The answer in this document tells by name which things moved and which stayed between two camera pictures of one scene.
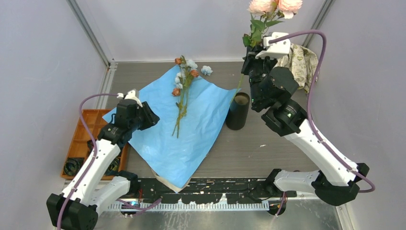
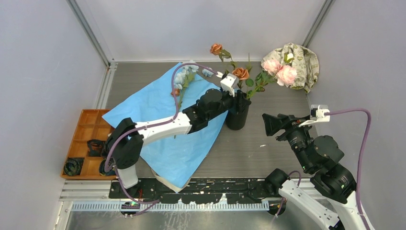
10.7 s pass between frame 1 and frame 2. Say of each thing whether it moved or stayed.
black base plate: stayed
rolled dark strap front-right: stayed
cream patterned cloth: stayed
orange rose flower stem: moved
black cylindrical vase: stayed
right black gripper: moved
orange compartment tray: stayed
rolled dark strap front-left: stayed
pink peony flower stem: moved
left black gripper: moved
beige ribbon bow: stayed
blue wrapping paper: stayed
